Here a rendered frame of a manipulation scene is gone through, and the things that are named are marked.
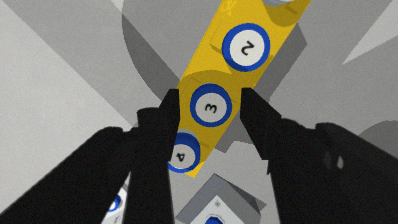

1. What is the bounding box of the grey key housing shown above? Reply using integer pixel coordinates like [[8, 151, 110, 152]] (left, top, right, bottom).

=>
[[175, 173, 261, 224]]

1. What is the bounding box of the yellow rack with four tubes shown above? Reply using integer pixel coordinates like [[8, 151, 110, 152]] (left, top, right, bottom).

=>
[[176, 0, 311, 178]]

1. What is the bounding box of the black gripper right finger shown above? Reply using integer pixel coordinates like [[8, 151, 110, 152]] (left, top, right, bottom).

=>
[[240, 87, 398, 224]]

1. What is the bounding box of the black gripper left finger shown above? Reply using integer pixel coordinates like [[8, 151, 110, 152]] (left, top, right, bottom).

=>
[[0, 89, 180, 224]]

